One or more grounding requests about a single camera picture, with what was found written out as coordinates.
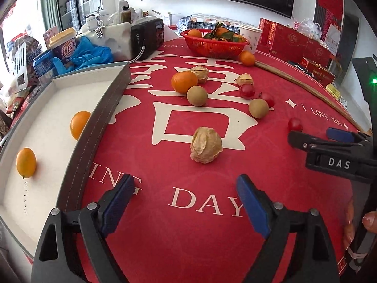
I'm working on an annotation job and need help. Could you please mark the yellow carton box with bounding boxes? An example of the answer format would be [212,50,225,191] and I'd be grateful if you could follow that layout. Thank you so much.
[326,84,341,101]

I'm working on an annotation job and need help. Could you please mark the white foam box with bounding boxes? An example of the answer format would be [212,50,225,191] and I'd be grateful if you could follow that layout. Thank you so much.
[77,22,141,62]

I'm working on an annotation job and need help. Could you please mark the white floral paper cup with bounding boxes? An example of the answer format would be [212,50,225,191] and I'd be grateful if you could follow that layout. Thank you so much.
[240,24,263,54]

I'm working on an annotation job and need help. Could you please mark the brown longan fruit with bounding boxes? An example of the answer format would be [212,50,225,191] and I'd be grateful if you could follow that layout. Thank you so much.
[186,86,208,107]
[249,98,269,119]

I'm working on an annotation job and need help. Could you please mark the grey white tray box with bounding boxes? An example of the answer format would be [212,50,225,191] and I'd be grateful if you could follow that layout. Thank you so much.
[1,63,131,257]

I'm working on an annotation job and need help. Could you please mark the long wooden back scratcher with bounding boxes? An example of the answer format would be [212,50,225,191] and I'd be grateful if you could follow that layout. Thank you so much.
[255,61,372,137]

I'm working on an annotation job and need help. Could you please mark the blue rubber gloves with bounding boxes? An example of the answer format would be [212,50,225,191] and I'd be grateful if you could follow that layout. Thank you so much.
[52,37,114,75]

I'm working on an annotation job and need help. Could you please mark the blue drink can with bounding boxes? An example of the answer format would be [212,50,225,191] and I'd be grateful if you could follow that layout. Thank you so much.
[33,49,57,86]

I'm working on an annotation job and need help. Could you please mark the red gift box stack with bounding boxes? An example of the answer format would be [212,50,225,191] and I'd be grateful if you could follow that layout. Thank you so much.
[257,18,335,86]

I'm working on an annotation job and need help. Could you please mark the orange beside basket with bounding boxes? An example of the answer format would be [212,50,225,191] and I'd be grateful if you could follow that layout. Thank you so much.
[238,50,256,67]

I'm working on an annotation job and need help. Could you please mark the small orange kumquat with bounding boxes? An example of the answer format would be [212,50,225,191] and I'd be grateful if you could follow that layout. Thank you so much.
[16,148,37,178]
[70,111,91,140]

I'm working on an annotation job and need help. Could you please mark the red plastic fruit basket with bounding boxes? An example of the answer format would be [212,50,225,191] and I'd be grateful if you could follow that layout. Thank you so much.
[181,28,250,59]

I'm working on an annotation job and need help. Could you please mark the person right hand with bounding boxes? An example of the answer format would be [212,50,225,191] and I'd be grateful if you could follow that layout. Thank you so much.
[343,197,377,250]

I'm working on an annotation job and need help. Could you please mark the black radio device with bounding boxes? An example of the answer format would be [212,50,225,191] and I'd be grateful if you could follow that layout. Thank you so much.
[130,19,164,60]

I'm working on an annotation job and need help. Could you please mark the purple milk tea cup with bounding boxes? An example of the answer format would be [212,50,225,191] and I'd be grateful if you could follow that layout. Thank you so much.
[49,28,77,66]

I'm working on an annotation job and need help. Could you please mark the red cherry tomato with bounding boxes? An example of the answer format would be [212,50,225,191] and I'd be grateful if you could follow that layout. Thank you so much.
[239,84,256,100]
[259,92,275,108]
[288,118,303,132]

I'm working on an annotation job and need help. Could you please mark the large orange mandarin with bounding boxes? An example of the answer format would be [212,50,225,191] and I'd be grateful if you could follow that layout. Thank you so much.
[171,71,198,95]

